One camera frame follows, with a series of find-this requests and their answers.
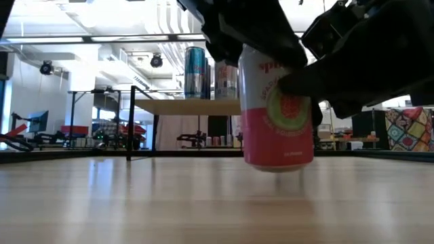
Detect small background monitor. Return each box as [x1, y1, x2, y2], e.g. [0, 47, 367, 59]
[28, 110, 50, 133]

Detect black ceiling spotlight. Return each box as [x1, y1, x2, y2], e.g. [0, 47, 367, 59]
[150, 53, 164, 69]
[39, 60, 55, 76]

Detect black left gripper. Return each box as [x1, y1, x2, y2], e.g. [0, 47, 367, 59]
[176, 0, 309, 70]

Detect wooden shelf with black legs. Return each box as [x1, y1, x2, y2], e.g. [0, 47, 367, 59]
[125, 85, 243, 162]

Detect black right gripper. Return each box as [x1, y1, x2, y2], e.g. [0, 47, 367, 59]
[277, 32, 434, 129]

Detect colourful patchwork quilt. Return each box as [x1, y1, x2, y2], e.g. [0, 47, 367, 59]
[384, 106, 434, 153]

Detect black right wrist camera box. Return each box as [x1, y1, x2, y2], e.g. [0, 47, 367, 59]
[300, 0, 368, 59]

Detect red and white sparkling-water can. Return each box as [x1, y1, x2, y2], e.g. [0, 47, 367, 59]
[237, 43, 315, 173]

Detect red plastic bin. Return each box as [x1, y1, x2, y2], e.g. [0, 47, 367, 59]
[60, 125, 90, 136]

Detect black cabinet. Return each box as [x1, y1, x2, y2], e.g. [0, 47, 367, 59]
[351, 111, 387, 150]

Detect black looped cable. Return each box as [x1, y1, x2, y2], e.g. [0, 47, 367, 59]
[0, 134, 35, 153]

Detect blue and silver slim can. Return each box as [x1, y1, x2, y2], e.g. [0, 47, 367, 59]
[184, 46, 207, 100]

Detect red flat bar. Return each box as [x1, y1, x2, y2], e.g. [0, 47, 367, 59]
[0, 123, 28, 138]

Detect white Celsius Peach Vibe can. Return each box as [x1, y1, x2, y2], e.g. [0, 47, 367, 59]
[214, 60, 239, 100]

